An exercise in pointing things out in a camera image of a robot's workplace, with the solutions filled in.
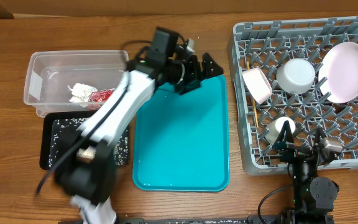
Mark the black tray bin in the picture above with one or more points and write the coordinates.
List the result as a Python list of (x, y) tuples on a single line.
[(56, 123)]

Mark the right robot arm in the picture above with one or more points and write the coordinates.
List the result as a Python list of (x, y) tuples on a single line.
[(313, 195)]

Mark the pink bowl with rice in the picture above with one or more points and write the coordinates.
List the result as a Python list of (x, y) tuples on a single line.
[(257, 84)]

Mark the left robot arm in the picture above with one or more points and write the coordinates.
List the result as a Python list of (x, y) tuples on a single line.
[(87, 169)]

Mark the white round plate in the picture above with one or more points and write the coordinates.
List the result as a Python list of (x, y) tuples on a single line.
[(340, 69)]

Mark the grey bowl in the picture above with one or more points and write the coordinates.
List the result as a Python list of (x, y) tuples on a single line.
[(296, 76)]

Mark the grey dishwasher rack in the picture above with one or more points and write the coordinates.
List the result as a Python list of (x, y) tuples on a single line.
[(269, 45)]

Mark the teal plastic tray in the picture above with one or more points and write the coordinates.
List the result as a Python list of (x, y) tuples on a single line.
[(182, 141)]

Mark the clear plastic bin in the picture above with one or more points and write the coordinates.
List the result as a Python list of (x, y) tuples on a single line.
[(49, 73)]

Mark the spilled white rice pile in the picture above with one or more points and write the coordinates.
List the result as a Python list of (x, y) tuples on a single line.
[(86, 155)]

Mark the red snack wrapper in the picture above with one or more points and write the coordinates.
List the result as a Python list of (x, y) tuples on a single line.
[(97, 98)]

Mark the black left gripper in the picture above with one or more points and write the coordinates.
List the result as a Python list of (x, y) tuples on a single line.
[(194, 74)]

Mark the white paper cup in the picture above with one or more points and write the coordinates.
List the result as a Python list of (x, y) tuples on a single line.
[(275, 127)]

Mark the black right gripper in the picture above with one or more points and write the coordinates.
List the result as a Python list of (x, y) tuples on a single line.
[(294, 151)]

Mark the white napkin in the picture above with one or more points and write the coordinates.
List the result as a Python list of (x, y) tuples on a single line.
[(81, 93)]

